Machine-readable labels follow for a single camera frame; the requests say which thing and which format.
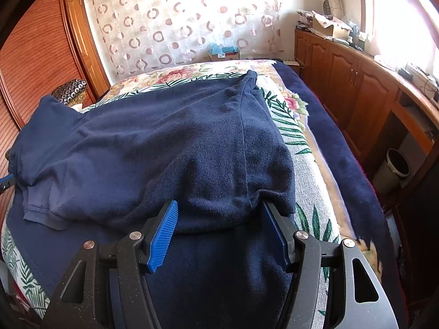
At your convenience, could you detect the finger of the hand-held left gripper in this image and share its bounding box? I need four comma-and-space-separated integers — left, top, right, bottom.
0, 173, 16, 192

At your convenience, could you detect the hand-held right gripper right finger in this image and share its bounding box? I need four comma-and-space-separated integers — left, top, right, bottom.
261, 199, 400, 329

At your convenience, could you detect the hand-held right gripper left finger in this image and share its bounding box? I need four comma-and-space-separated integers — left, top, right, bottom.
41, 199, 179, 329

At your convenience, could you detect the navy blue printed t-shirt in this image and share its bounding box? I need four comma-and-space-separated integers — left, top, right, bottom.
5, 70, 299, 329

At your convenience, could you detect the black circle-patterned cloth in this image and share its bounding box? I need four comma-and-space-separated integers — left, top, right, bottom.
51, 79, 88, 107

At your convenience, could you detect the navy blue blanket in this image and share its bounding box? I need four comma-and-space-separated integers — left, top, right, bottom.
274, 61, 402, 282

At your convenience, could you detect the grey waste bin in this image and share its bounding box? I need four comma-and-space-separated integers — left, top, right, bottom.
372, 148, 410, 194

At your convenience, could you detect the wooden louvred wardrobe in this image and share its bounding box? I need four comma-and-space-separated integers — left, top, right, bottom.
0, 0, 110, 220

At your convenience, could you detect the floral quilt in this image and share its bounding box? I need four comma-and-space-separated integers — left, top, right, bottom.
103, 60, 309, 117

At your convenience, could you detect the wooden cabinet counter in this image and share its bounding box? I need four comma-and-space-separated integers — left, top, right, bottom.
294, 27, 439, 186

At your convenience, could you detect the cardboard box with blue bag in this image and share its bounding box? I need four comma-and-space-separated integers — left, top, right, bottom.
209, 43, 241, 61

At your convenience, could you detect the open cardboard box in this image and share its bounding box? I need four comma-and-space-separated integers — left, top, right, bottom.
310, 10, 352, 38

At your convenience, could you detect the sheer circle-patterned curtain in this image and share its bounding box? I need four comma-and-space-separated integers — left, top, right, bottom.
84, 0, 287, 76

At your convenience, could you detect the floral storage box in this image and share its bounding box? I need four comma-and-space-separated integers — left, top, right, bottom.
296, 10, 314, 30

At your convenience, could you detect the wooden framed window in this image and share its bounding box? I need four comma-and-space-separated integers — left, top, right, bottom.
357, 0, 439, 72

